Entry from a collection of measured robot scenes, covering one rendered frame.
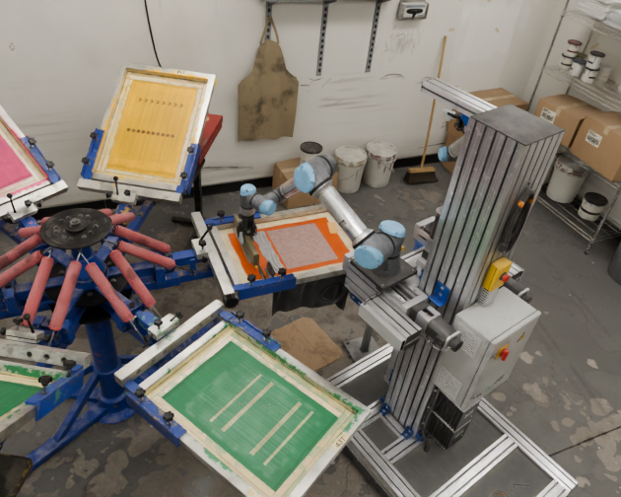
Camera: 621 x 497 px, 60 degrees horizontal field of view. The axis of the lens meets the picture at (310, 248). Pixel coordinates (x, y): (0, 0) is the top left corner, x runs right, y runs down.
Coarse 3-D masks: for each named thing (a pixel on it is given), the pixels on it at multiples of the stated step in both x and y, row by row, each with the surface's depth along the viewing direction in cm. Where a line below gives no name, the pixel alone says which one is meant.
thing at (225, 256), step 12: (264, 216) 314; (276, 216) 316; (288, 216) 320; (216, 228) 301; (228, 228) 308; (216, 240) 293; (228, 252) 286; (228, 264) 279; (300, 276) 277; (312, 276) 279; (324, 276) 282
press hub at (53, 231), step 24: (72, 216) 247; (96, 216) 248; (48, 240) 233; (72, 240) 234; (96, 240) 235; (48, 288) 252; (120, 288) 256; (96, 312) 257; (96, 336) 278; (96, 360) 291; (120, 360) 304; (120, 408) 316
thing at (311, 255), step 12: (336, 240) 309; (276, 252) 295; (288, 252) 296; (300, 252) 297; (312, 252) 298; (324, 252) 299; (336, 252) 300; (264, 264) 287; (288, 264) 288; (300, 264) 289; (312, 264) 290; (324, 264) 291
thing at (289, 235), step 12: (264, 228) 311; (276, 228) 312; (288, 228) 313; (300, 228) 314; (312, 228) 316; (324, 228) 317; (276, 240) 304; (288, 240) 305; (300, 240) 306; (312, 240) 307; (324, 240) 308; (240, 252) 292
